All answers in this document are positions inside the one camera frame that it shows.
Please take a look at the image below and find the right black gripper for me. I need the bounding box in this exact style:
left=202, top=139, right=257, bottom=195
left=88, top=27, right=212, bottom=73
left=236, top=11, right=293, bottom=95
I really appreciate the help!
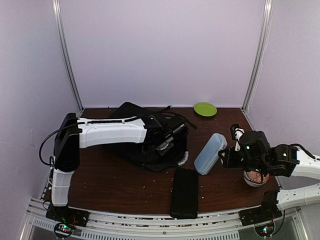
left=219, top=146, right=267, bottom=175

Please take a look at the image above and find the light blue zipper case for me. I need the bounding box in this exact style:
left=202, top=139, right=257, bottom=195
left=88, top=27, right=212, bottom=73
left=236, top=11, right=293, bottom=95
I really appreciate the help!
left=194, top=133, right=228, bottom=175

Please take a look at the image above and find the black student bag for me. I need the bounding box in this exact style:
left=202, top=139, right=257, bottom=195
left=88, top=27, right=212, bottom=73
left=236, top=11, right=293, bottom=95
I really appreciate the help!
left=104, top=102, right=197, bottom=172

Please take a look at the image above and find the black case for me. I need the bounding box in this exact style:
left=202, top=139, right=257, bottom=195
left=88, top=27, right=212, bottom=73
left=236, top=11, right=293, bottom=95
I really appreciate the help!
left=170, top=167, right=199, bottom=220

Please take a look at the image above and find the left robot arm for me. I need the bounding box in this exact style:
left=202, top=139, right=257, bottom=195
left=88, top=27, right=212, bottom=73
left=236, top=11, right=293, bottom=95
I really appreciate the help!
left=46, top=111, right=189, bottom=222

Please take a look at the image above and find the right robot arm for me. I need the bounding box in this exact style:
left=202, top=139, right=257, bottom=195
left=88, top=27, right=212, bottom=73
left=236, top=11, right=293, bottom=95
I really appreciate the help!
left=218, top=143, right=320, bottom=226

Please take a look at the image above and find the red patterned white bowl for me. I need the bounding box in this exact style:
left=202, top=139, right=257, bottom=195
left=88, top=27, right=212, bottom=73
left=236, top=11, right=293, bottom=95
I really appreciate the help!
left=242, top=170, right=270, bottom=188

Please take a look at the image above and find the green plate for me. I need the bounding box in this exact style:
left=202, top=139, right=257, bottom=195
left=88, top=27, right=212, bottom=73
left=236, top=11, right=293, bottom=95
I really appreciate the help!
left=193, top=102, right=218, bottom=117

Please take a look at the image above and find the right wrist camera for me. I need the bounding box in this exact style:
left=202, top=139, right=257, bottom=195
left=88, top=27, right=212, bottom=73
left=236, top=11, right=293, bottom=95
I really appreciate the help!
left=230, top=124, right=271, bottom=161

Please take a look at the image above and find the front aluminium rail base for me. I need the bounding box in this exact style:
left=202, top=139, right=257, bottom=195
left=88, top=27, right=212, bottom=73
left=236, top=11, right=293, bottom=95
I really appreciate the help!
left=18, top=198, right=310, bottom=240

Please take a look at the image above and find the right aluminium frame post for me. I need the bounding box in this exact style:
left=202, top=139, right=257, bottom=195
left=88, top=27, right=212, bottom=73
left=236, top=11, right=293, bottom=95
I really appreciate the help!
left=242, top=0, right=273, bottom=115

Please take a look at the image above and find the aluminium frame post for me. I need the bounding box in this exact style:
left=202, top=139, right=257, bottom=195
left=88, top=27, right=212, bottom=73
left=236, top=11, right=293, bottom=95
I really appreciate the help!
left=242, top=0, right=273, bottom=115
left=52, top=0, right=84, bottom=113

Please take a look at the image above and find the left aluminium frame post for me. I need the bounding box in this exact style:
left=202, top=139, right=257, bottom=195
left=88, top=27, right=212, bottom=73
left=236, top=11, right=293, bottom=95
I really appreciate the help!
left=52, top=0, right=84, bottom=113

